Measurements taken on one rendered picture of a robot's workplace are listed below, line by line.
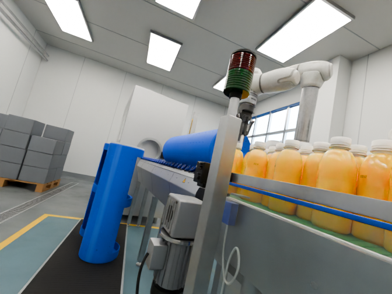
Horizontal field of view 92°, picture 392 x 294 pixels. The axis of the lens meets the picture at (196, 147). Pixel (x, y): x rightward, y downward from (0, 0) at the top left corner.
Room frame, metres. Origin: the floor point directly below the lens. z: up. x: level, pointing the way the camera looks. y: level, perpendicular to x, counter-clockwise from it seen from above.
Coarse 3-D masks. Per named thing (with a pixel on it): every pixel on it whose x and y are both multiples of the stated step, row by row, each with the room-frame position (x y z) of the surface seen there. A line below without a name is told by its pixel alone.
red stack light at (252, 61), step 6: (234, 54) 0.41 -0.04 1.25; (240, 54) 0.40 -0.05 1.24; (246, 54) 0.40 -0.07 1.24; (234, 60) 0.41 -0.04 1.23; (240, 60) 0.40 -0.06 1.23; (246, 60) 0.40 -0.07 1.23; (252, 60) 0.41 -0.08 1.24; (228, 66) 0.43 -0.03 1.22; (234, 66) 0.41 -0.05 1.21; (240, 66) 0.40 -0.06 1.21; (246, 66) 0.40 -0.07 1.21; (252, 66) 0.41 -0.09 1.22; (252, 72) 0.41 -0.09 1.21
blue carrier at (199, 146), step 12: (204, 132) 1.12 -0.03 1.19; (216, 132) 0.96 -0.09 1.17; (168, 144) 1.61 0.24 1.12; (180, 144) 1.34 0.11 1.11; (192, 144) 1.14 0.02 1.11; (204, 144) 1.00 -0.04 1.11; (168, 156) 1.59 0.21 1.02; (180, 156) 1.32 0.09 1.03; (192, 156) 1.13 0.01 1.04; (204, 156) 1.00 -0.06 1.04
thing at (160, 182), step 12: (144, 168) 2.28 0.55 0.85; (156, 168) 1.85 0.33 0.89; (144, 180) 2.34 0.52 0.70; (156, 180) 1.74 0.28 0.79; (168, 180) 1.41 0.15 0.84; (180, 180) 1.23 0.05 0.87; (192, 180) 1.09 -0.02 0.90; (156, 192) 1.80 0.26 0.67; (168, 192) 1.44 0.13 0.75; (180, 192) 1.19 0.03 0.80; (192, 192) 1.02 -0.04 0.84
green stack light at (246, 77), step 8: (232, 72) 0.41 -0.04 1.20; (240, 72) 0.40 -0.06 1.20; (248, 72) 0.40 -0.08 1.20; (232, 80) 0.41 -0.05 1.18; (240, 80) 0.40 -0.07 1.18; (248, 80) 0.41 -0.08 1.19; (224, 88) 0.43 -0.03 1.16; (232, 88) 0.41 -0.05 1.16; (240, 88) 0.40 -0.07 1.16; (248, 88) 0.41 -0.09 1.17; (248, 96) 0.43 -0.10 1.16
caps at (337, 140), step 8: (336, 136) 0.42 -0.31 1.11; (288, 144) 0.53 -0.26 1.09; (296, 144) 0.52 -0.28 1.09; (320, 144) 0.48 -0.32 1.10; (328, 144) 0.48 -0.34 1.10; (344, 144) 0.41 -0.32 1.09; (376, 144) 0.38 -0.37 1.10; (384, 144) 0.37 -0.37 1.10; (312, 152) 0.55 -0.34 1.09; (360, 152) 0.44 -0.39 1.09; (368, 152) 0.48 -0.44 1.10
